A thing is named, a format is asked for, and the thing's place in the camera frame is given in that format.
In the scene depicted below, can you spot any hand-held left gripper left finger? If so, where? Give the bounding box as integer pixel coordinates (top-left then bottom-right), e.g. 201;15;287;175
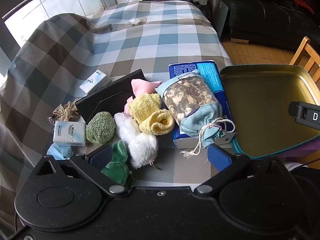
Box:
35;144;128;196

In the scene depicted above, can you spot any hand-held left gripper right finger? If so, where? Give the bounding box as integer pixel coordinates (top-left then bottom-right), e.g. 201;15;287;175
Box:
194;144;290;197

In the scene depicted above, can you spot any green plush cloth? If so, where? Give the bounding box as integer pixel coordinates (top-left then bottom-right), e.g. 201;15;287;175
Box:
101;139;137;189

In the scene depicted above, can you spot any green looped scrubber ball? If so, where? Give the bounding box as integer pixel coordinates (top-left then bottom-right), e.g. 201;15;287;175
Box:
86;112;116;145

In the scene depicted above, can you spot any white tissue pack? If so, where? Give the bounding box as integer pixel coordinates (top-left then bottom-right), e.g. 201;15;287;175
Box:
79;69;112;94
52;121;87;147

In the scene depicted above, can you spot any tin box with golden inside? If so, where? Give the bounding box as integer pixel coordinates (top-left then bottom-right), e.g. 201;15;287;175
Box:
219;64;320;159

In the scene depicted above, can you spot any white fluffy plush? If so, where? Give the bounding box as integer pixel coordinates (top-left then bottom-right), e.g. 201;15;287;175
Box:
114;112;163;170

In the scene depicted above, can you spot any blue drawstring herb sachet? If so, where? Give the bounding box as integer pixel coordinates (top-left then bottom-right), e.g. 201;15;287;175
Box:
155;69;237;158

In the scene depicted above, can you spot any pale yellow knitted cloth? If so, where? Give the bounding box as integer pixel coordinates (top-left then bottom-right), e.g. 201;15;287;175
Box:
128;93;162;123

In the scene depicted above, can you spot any pink cloth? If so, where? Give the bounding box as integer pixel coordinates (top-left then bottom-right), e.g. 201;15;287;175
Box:
124;79;157;117

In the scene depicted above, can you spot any light blue face mask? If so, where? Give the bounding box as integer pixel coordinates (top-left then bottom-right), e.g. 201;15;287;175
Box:
47;143;73;160

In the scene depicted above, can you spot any black glasses case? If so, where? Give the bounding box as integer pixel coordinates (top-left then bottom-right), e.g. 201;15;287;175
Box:
74;69;147;124

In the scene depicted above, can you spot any beige lace bow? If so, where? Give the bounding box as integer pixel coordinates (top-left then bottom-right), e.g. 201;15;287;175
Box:
47;101;81;125

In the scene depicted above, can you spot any wooden chair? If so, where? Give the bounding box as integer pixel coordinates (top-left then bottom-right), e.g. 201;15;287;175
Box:
289;36;320;85

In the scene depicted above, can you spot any blue tissue package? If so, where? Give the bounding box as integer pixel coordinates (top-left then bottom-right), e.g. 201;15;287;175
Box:
168;60;237;150

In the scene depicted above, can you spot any black leather sofa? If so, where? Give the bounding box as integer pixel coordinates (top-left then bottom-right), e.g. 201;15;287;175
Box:
217;0;320;53

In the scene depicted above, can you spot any checked bed sheet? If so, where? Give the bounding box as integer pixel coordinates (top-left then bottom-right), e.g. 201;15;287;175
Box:
0;0;235;233

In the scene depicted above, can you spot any glass panel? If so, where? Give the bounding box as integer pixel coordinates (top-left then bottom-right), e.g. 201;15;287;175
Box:
214;0;229;38

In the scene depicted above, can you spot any dark wooden plant stand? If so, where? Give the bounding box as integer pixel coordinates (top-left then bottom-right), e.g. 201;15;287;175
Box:
194;1;213;20

